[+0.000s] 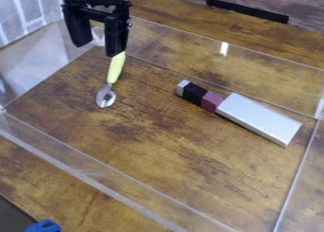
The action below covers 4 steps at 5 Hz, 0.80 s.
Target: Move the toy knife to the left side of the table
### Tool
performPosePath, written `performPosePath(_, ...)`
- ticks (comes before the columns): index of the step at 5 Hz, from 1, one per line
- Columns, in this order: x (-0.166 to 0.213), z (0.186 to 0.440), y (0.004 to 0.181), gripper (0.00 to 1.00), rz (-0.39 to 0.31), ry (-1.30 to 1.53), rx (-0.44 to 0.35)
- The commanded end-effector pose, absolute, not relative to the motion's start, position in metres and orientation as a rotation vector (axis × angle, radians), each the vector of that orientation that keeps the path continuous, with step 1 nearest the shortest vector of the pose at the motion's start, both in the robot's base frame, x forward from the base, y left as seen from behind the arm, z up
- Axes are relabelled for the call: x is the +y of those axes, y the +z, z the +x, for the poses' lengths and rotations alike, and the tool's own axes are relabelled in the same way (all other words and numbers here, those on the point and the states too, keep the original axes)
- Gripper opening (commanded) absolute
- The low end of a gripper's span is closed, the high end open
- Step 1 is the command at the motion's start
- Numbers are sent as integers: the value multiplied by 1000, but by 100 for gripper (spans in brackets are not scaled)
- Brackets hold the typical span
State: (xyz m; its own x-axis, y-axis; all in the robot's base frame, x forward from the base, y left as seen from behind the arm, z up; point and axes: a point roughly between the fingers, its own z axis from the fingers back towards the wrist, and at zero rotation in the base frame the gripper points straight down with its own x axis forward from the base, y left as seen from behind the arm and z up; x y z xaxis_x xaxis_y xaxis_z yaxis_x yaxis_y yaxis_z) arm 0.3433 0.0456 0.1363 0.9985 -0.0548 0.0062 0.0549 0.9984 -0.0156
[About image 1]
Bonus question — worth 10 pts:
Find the blue object at bottom edge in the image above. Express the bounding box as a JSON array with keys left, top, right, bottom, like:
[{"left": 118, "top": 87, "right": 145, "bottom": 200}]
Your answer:
[{"left": 25, "top": 220, "right": 61, "bottom": 232}]

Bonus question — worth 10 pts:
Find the black strip on table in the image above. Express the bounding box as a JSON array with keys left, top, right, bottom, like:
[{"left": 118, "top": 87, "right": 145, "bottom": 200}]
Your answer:
[{"left": 205, "top": 0, "right": 290, "bottom": 25}]

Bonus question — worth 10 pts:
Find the clear acrylic triangle bracket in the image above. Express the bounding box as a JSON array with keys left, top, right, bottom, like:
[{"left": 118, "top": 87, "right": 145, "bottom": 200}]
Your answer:
[{"left": 92, "top": 27, "right": 105, "bottom": 46}]

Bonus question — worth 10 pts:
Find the spoon with yellow handle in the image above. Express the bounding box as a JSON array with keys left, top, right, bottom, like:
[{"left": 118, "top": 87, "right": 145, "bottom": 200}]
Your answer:
[{"left": 96, "top": 52, "right": 126, "bottom": 108}]

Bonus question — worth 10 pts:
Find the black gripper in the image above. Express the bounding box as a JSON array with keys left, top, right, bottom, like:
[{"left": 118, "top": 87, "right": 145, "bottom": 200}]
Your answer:
[{"left": 62, "top": 0, "right": 132, "bottom": 57}]

